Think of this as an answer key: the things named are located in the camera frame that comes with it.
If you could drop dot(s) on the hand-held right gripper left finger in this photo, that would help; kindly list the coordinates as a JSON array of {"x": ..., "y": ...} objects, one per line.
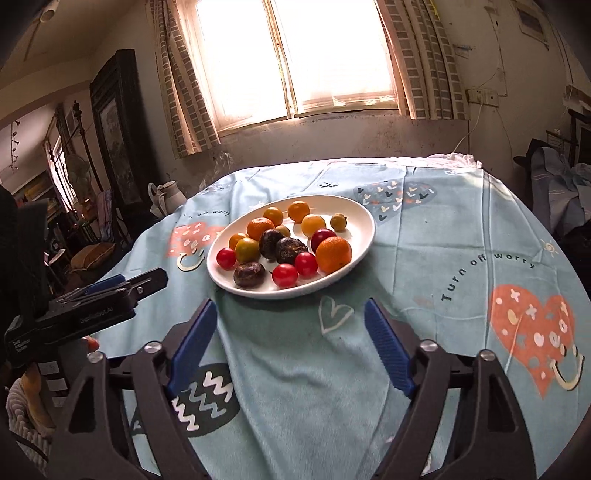
[{"x": 194, "y": 346}]

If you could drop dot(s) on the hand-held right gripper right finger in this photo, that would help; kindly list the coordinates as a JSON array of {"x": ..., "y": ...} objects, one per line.
[{"x": 385, "y": 346}]

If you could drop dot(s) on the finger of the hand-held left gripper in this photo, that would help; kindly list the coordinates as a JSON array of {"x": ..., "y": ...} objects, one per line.
[
  {"x": 147, "y": 282},
  {"x": 106, "y": 282}
]

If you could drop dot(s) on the red cherry tomato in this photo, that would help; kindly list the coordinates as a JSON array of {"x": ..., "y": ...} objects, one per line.
[
  {"x": 226, "y": 258},
  {"x": 306, "y": 264},
  {"x": 285, "y": 275}
]

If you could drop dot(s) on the dark purple passion fruit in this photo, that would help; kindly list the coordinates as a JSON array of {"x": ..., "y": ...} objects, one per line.
[
  {"x": 249, "y": 274},
  {"x": 292, "y": 250},
  {"x": 270, "y": 242}
]

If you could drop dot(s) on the small orange kumquat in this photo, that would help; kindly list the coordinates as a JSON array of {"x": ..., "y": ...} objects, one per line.
[
  {"x": 298, "y": 211},
  {"x": 236, "y": 239},
  {"x": 273, "y": 215}
]

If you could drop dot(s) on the yellow green round fruit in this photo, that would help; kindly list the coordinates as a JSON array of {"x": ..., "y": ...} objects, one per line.
[{"x": 247, "y": 249}]

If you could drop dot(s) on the large orange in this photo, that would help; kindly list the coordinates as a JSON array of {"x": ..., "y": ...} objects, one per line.
[{"x": 333, "y": 254}]

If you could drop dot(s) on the white oval plate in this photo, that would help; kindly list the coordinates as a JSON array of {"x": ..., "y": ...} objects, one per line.
[{"x": 355, "y": 230}]

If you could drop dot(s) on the dark red plum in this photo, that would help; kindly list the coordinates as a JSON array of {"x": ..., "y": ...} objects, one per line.
[{"x": 322, "y": 236}]

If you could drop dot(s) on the small green round fruit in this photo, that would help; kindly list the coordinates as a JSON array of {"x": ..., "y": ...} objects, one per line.
[
  {"x": 283, "y": 230},
  {"x": 339, "y": 221}
]

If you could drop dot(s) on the person's left forearm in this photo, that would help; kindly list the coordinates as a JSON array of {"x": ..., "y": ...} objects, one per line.
[{"x": 21, "y": 410}]

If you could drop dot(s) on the person's left hand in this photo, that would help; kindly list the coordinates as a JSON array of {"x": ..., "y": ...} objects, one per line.
[{"x": 91, "y": 344}]

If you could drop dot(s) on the brown cushion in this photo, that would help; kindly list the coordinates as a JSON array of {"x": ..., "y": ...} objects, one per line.
[{"x": 92, "y": 255}]

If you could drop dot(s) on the white jug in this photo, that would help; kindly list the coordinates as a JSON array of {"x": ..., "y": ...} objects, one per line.
[{"x": 168, "y": 198}]

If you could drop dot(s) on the light blue printed blanket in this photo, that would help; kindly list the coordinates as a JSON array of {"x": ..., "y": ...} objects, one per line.
[{"x": 300, "y": 369}]

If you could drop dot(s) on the standing fan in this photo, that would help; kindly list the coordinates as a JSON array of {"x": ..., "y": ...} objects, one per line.
[{"x": 77, "y": 177}]

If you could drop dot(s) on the bookshelf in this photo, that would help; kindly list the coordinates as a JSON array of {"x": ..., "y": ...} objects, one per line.
[{"x": 39, "y": 194}]

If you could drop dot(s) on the mandarin orange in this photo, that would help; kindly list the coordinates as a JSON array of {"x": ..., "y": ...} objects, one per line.
[{"x": 260, "y": 229}]

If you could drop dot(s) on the yellow round citrus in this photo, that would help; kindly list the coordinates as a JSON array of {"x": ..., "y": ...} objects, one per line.
[{"x": 313, "y": 225}]

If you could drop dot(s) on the dark wooden cabinet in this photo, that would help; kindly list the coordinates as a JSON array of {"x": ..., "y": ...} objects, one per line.
[{"x": 117, "y": 134}]

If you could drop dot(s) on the checked curtain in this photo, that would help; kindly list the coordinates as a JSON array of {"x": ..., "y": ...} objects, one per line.
[
  {"x": 425, "y": 60},
  {"x": 184, "y": 92}
]

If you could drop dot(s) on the white bed sheet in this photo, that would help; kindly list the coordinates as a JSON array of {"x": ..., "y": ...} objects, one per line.
[{"x": 455, "y": 159}]

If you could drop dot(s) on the pile of clothes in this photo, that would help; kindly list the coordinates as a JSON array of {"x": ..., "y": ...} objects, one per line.
[{"x": 554, "y": 184}]

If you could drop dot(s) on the window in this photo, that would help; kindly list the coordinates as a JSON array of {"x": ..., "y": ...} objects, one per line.
[{"x": 300, "y": 55}]

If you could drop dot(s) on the ceiling lamp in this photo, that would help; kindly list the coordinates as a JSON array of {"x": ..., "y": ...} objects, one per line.
[{"x": 48, "y": 14}]

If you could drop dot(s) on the wall power outlet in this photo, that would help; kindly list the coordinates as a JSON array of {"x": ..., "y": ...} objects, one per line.
[{"x": 482, "y": 97}]

